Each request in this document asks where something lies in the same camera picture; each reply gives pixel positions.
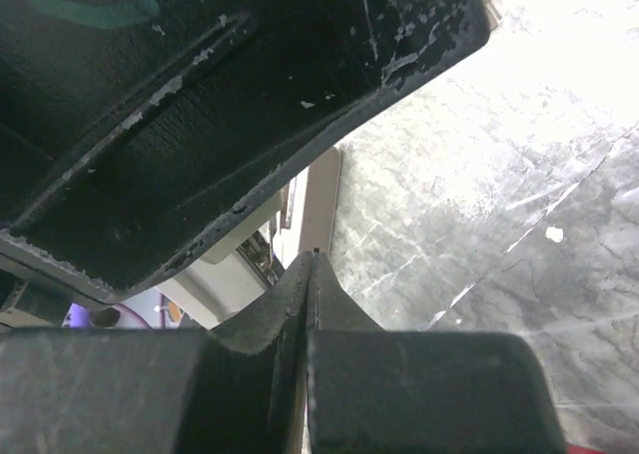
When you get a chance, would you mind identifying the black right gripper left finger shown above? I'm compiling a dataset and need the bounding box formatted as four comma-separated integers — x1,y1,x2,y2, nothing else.
1,253,313,453

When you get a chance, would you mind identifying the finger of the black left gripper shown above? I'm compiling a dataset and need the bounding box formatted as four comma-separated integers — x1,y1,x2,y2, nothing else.
1,0,490,292

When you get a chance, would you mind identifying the beige green stapler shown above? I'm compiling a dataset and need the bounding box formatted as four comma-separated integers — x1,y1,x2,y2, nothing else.
154,0,503,330

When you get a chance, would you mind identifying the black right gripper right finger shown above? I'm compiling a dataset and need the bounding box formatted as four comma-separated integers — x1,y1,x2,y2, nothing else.
307,253,567,453

